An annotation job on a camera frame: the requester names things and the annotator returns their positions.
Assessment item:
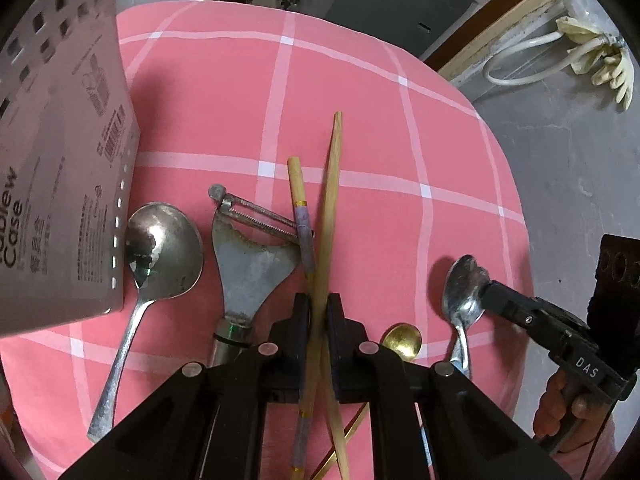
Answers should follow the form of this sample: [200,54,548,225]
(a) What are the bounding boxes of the small steel spoon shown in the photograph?
[442,255,490,378]

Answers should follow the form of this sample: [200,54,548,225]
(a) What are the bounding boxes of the small gold spoon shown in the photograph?
[309,322,424,480]

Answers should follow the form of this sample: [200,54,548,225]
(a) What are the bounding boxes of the large steel spoon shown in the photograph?
[87,202,204,443]

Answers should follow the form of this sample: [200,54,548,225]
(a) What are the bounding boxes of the metal vegetable peeler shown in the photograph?
[208,183,300,367]

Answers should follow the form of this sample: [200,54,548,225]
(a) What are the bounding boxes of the purple handled bamboo chopstick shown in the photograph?
[288,156,316,479]

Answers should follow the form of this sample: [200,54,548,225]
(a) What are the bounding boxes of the plain bamboo chopstick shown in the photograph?
[302,109,353,480]

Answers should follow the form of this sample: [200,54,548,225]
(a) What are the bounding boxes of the translucent plastic utensil case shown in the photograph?
[1,0,140,336]

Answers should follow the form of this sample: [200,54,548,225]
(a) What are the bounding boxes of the person right hand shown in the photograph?
[533,368,610,453]

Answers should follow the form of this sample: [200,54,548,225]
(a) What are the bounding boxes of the cream rubber gloves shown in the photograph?
[555,16,636,110]

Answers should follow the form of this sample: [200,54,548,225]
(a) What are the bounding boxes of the pink checked tablecloth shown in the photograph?
[1,2,533,479]

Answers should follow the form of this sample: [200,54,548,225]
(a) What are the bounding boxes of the black camera box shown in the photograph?
[587,234,639,366]

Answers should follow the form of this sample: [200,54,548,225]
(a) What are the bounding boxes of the white hose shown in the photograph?
[482,29,591,87]

